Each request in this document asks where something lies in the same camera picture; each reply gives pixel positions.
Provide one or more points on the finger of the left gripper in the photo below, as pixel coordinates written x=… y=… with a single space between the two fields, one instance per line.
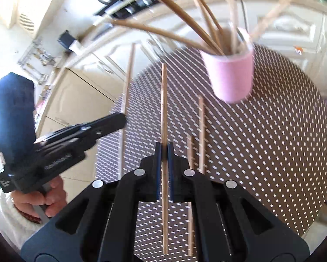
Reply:
x=78 y=139

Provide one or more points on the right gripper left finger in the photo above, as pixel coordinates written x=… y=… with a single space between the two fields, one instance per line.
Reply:
x=100 y=223

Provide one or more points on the pink cup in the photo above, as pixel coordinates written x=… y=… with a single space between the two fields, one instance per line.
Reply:
x=231 y=76

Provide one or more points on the left hand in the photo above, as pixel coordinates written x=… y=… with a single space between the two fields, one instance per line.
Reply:
x=55 y=199

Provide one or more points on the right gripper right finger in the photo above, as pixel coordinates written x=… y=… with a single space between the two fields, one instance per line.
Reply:
x=229 y=223

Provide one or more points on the black kettle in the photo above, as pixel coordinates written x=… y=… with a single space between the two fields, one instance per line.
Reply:
x=65 y=40

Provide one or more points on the polka dot tablecloth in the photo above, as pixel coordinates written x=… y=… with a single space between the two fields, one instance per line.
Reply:
x=273 y=144

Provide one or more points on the lower cabinets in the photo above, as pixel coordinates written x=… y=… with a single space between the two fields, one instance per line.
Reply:
x=100 y=67

